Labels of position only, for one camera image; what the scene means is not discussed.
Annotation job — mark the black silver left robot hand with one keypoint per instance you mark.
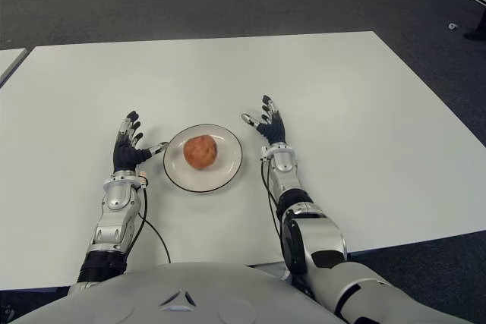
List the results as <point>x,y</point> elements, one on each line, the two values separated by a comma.
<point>124,157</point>

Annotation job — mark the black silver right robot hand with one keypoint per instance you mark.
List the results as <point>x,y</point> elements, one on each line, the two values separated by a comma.
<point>275,132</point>

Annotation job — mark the red apple with blue sticker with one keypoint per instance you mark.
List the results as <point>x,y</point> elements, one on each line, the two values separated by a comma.
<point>200,151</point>

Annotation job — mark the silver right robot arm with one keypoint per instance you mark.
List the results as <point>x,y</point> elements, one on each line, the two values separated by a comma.
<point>315,236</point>

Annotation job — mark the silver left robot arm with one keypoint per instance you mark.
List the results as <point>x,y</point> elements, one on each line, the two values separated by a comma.
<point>114,210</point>

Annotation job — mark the white plate with black rim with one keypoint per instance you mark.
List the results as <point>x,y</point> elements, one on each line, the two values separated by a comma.
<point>228,161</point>

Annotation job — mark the grey robot torso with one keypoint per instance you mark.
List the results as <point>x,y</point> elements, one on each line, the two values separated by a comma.
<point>171,293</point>

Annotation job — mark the white neighbouring table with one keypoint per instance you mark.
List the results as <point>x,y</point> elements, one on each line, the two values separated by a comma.
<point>9,63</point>

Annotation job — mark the black shoe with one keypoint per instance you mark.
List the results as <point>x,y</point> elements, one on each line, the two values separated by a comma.
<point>477,35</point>

